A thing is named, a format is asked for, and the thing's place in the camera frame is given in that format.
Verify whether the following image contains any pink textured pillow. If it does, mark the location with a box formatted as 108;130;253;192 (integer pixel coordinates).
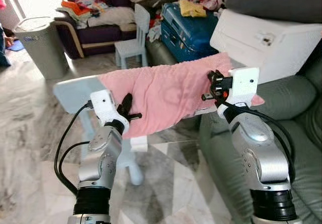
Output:
97;52;265;136

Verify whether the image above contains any green leather sofa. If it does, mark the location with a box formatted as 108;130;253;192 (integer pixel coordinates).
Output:
146;38;322;224

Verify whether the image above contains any purple sofa with beige trim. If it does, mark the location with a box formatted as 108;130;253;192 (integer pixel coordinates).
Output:
53;0;167;59

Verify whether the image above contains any blue hard suitcase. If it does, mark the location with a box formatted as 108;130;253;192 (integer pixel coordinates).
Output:
161;2;219;62

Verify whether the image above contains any white printer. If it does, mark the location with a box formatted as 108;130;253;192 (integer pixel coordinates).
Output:
210;9;321;85

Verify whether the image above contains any yellow cloth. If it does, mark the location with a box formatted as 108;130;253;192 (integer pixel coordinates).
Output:
179;0;207;18

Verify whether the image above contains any grey patterned garment heap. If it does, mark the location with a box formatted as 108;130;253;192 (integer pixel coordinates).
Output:
148;13;165;42

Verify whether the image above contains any cream folded blanket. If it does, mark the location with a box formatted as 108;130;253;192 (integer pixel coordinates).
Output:
88;7;136;27

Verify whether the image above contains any dark grey cushion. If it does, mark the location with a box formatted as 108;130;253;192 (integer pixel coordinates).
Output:
224;0;322;24

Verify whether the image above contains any grey lidded laundry bin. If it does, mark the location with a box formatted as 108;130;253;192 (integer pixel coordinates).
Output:
13;17;70;80

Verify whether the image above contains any mixed colourful clothes pile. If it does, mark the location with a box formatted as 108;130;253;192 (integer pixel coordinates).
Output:
75;0;109;11

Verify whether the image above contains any orange cloth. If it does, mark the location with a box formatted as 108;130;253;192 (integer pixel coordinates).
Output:
60;0;94;16

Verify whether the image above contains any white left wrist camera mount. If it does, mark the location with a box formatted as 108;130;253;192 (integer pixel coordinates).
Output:
90;90;130;134

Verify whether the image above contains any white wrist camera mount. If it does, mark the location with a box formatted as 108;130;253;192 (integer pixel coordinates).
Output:
217;67;260;109
90;90;130;134

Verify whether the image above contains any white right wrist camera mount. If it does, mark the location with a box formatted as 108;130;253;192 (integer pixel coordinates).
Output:
217;67;260;109

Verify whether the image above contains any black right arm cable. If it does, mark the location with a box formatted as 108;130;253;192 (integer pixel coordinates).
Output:
221;101;297;184

